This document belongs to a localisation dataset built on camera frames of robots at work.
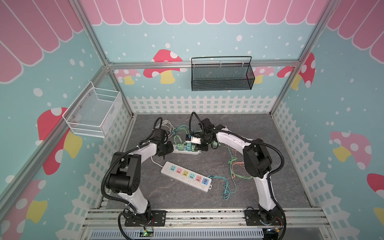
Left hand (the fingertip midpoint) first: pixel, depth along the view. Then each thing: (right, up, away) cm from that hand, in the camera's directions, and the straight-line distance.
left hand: (171, 151), depth 97 cm
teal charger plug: (+11, +3, -3) cm, 12 cm away
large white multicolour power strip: (+11, -13, -11) cm, 20 cm away
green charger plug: (+6, +3, -3) cm, 7 cm away
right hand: (+16, +4, -1) cm, 16 cm away
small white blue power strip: (+9, 0, 0) cm, 9 cm away
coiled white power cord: (-7, +19, +16) cm, 26 cm away
